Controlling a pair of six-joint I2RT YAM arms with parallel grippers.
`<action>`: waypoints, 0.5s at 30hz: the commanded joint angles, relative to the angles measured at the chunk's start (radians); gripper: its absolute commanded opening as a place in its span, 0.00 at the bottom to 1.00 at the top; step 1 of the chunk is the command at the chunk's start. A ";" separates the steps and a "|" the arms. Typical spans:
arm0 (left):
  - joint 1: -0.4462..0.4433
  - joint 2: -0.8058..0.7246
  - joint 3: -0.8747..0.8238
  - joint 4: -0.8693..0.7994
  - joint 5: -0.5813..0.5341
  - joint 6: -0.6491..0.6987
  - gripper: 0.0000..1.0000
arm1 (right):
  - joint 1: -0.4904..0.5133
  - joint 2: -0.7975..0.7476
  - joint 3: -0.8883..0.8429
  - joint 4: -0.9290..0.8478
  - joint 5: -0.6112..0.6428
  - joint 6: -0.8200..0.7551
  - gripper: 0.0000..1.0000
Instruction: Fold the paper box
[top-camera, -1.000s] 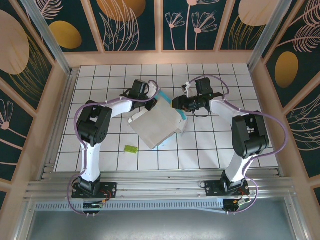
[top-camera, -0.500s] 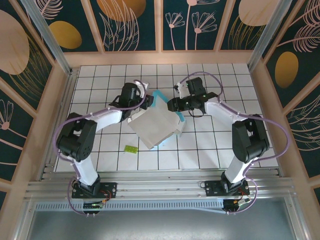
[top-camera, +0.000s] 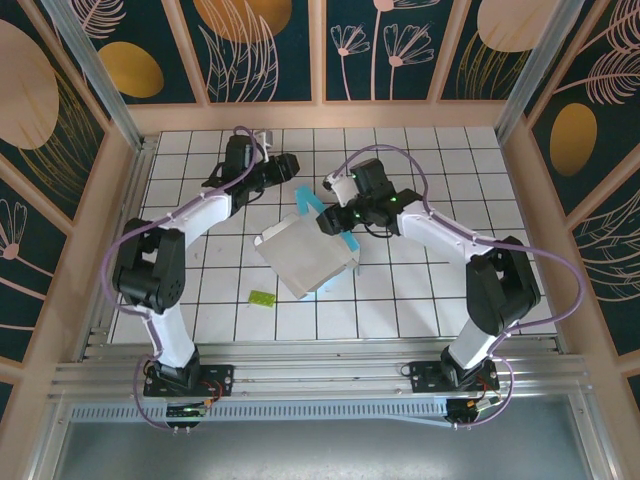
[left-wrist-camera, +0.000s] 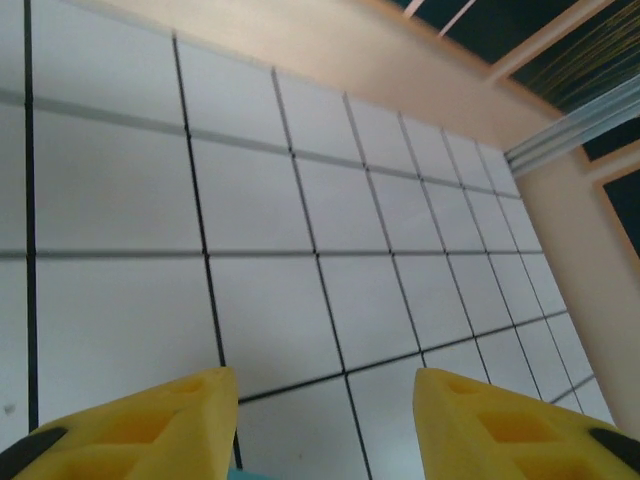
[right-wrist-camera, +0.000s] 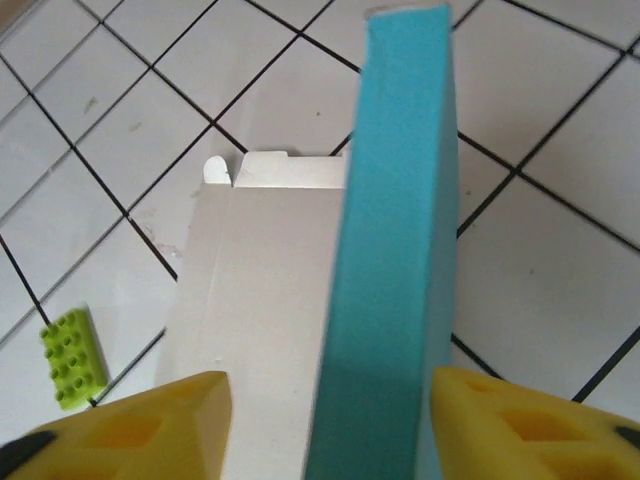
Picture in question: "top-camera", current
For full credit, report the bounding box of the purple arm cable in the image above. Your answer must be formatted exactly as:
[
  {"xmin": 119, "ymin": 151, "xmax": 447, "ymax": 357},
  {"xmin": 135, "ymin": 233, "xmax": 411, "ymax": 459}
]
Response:
[
  {"xmin": 329, "ymin": 143, "xmax": 587, "ymax": 430},
  {"xmin": 101, "ymin": 124, "xmax": 269, "ymax": 431}
]

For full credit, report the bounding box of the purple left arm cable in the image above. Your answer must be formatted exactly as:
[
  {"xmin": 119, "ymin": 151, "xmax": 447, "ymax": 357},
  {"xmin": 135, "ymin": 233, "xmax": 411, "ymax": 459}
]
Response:
[{"xmin": 101, "ymin": 124, "xmax": 269, "ymax": 431}]

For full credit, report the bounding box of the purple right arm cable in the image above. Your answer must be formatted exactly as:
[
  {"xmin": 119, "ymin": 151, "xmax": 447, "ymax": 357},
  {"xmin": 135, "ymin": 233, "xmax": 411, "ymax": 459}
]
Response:
[{"xmin": 329, "ymin": 143, "xmax": 587, "ymax": 430}]

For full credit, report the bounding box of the aluminium frame post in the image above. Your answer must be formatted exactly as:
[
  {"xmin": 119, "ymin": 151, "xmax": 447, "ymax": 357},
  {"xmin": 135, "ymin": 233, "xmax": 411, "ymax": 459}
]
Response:
[
  {"xmin": 494, "ymin": 0, "xmax": 599, "ymax": 146},
  {"xmin": 39, "ymin": 0, "xmax": 147, "ymax": 151}
]

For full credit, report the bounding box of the slotted grey cable duct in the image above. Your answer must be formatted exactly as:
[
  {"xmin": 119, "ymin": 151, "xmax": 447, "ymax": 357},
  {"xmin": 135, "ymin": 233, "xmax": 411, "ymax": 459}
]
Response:
[{"xmin": 67, "ymin": 402, "xmax": 451, "ymax": 424}]

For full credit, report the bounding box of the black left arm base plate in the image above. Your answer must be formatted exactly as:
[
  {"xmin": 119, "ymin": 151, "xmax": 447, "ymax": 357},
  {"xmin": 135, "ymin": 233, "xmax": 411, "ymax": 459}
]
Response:
[{"xmin": 143, "ymin": 363, "xmax": 236, "ymax": 399}]

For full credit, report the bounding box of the grey metal panel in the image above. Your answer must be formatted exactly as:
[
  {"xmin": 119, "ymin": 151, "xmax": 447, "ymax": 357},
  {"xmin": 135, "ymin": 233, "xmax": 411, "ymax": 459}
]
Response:
[{"xmin": 54, "ymin": 422, "xmax": 589, "ymax": 480}]

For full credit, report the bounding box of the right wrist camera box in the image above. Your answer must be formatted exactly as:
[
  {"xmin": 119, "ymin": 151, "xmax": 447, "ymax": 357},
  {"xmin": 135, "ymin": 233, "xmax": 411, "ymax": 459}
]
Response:
[{"xmin": 322, "ymin": 172, "xmax": 359, "ymax": 206}]

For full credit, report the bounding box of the aluminium side rail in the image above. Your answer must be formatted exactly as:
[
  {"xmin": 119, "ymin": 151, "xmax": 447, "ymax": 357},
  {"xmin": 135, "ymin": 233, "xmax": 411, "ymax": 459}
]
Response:
[{"xmin": 107, "ymin": 137, "xmax": 159, "ymax": 351}]

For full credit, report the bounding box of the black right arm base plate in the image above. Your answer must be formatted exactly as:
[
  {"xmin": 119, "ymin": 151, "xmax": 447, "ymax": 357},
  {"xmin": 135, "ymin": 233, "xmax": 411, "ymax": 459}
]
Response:
[{"xmin": 408, "ymin": 358, "xmax": 501, "ymax": 396}]

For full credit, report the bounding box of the aluminium mounting rail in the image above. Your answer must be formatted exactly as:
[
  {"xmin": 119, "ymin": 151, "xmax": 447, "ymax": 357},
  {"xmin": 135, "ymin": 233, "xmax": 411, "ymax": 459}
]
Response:
[{"xmin": 47, "ymin": 339, "xmax": 594, "ymax": 402}]

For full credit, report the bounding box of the black electronics board with wires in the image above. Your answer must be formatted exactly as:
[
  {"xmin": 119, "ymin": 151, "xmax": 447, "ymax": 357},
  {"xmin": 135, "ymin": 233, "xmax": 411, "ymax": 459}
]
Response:
[
  {"xmin": 446, "ymin": 394, "xmax": 504, "ymax": 431},
  {"xmin": 164, "ymin": 399, "xmax": 209, "ymax": 434}
]

